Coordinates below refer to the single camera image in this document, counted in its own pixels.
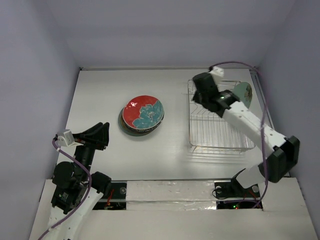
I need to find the white foam block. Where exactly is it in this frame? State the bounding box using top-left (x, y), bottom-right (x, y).
top-left (125, 180), bottom-right (217, 211)

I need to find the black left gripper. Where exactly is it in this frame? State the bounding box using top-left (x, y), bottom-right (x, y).
top-left (73, 120), bottom-right (110, 179)

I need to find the green floral plate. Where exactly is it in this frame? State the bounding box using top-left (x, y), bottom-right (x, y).
top-left (232, 82), bottom-right (253, 109)

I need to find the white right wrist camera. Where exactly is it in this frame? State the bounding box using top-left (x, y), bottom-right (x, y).
top-left (208, 66), bottom-right (225, 85)

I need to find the blue white floral plate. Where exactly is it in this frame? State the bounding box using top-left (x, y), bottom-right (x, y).
top-left (118, 111), bottom-right (165, 136)

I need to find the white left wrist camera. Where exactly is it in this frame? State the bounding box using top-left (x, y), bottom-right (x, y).
top-left (54, 129), bottom-right (82, 147)

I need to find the metal wire dish rack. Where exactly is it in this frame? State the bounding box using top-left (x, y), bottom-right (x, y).
top-left (187, 80), bottom-right (256, 154)

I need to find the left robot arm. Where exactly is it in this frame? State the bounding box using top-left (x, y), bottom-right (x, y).
top-left (39, 122), bottom-right (114, 240)

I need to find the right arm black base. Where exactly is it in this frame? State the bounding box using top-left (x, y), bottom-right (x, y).
top-left (212, 182), bottom-right (260, 200)

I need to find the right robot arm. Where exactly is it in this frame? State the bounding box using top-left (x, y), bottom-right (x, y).
top-left (192, 71), bottom-right (300, 196)

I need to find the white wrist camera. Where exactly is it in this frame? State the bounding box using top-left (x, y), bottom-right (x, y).
top-left (54, 129), bottom-right (82, 147)
top-left (208, 66), bottom-right (225, 85)

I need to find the light blue plate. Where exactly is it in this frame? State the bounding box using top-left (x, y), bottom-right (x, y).
top-left (117, 106), bottom-right (156, 138)

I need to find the red and teal plate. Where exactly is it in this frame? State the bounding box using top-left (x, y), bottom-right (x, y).
top-left (122, 95), bottom-right (165, 132)

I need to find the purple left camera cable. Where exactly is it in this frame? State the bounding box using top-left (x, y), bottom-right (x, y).
top-left (37, 139), bottom-right (91, 240)

